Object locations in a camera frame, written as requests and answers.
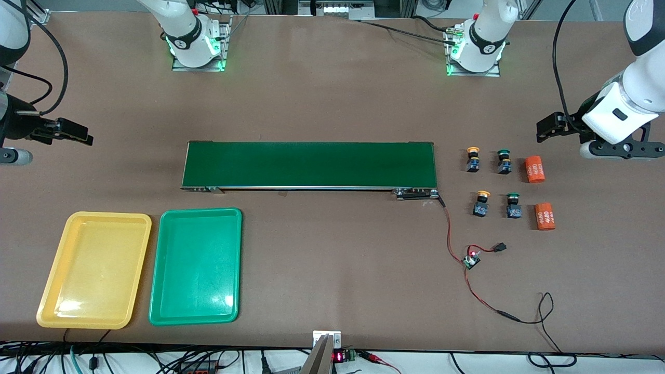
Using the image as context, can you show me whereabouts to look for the black base cable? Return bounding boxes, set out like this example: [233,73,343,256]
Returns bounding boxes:
[358,16,458,47]

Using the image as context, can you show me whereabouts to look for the yellow plastic tray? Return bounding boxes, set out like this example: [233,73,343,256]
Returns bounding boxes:
[36,211,152,330]

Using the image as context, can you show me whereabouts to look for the red clip lead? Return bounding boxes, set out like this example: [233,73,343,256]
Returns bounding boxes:
[357,350,402,374]

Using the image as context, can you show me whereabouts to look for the black connector with red lead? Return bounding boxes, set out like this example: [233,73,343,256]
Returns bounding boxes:
[468,242,508,255]

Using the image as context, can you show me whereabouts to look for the red black motor wire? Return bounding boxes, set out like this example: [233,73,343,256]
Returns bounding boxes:
[439,197,468,262]

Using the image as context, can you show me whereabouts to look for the grey metal post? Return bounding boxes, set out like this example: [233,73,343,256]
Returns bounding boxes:
[300,335,334,374]

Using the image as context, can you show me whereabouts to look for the green plastic tray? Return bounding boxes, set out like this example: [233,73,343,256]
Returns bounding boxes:
[148,207,243,326]

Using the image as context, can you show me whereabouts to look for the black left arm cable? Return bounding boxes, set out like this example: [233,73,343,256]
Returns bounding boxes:
[552,0,582,135]

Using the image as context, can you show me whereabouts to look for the silver device with white lights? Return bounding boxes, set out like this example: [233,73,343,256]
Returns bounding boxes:
[299,0,376,21]

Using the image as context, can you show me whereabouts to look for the green conveyor belt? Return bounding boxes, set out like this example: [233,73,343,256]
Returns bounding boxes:
[180,141,442,201]

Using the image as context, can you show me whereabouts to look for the silver mounting bracket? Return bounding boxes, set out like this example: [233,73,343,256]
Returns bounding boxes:
[313,330,342,349]

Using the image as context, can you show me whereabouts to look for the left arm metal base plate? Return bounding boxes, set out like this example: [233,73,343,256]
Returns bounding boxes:
[446,26,502,77]

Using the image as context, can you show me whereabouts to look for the red black power cable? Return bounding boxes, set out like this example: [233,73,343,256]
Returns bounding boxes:
[464,268,577,367]

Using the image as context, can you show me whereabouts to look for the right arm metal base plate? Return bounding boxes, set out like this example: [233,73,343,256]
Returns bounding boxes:
[171,16,232,72]

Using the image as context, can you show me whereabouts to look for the aluminium frame post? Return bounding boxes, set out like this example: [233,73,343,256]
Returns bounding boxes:
[23,0,51,25]

